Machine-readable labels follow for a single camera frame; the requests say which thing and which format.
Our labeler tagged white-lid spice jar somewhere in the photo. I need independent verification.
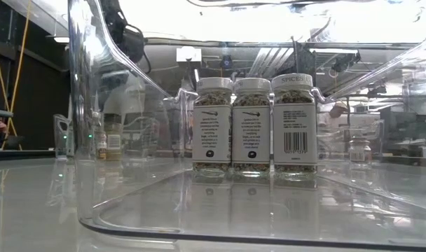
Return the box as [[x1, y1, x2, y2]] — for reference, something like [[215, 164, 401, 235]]
[[191, 76, 234, 179], [270, 73, 318, 181], [232, 77, 272, 179]]

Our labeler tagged brown powder spice jar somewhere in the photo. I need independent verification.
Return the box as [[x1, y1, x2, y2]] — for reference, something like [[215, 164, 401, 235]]
[[348, 136, 372, 165]]

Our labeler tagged person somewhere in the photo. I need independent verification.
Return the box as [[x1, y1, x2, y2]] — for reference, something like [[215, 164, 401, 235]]
[[317, 100, 350, 129]]

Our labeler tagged white wall box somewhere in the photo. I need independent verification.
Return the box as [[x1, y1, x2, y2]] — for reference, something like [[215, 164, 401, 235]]
[[176, 46, 202, 63]]

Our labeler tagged black aluminium table frame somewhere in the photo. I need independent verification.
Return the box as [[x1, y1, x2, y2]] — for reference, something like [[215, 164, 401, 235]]
[[0, 148, 426, 167]]

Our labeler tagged yellow cable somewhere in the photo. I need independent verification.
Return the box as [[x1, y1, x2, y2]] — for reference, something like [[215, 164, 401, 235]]
[[0, 0, 32, 151]]

